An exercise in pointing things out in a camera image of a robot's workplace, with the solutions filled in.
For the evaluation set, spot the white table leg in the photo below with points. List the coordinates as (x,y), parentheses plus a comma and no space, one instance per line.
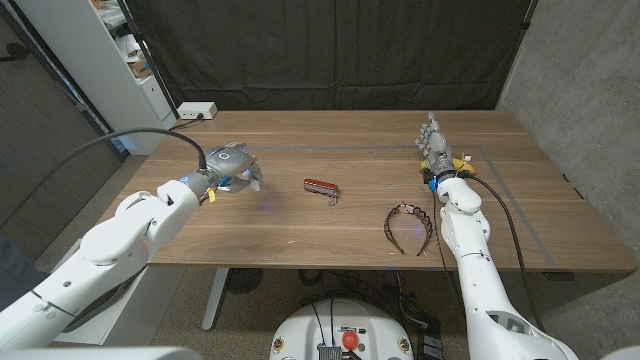
(215,300)

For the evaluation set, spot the white shelf cabinet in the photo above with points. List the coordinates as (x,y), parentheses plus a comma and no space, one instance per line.
(100,75)

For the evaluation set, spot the small cardboard box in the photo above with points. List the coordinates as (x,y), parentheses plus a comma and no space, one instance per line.
(140,67)

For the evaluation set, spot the black cloth backdrop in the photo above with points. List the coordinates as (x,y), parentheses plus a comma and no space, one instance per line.
(330,50)

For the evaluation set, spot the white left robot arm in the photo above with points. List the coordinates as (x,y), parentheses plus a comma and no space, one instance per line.
(95,265)

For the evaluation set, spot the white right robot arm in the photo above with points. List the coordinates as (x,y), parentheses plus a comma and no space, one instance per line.
(480,270)

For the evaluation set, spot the person leg in jeans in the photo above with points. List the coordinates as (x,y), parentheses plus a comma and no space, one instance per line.
(15,275)

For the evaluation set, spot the yellow toy banana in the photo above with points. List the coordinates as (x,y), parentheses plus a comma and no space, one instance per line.
(461,165)

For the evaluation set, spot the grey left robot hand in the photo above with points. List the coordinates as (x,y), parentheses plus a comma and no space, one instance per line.
(230,160)

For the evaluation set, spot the white toothpaste tube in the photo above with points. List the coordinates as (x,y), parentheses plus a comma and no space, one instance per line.
(254,185)

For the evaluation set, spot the white power strip box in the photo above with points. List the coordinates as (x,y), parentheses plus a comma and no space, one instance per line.
(196,110)

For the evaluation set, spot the red swiss knife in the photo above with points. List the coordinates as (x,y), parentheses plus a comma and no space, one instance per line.
(320,186)

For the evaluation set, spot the brown wavy hair band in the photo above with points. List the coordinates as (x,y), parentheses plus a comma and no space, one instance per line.
(422,216)

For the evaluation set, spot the black round floor fan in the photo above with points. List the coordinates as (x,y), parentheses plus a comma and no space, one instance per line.
(243,280)

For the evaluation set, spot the red emergency stop button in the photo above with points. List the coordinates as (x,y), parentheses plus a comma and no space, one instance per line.
(350,340)

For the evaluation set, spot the black floor power strip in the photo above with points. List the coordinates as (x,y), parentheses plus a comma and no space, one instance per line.
(431,345)

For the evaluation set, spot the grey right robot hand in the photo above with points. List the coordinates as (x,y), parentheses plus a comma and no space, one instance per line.
(437,147)

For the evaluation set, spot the white robot torso base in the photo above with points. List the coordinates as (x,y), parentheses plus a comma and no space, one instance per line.
(340,320)

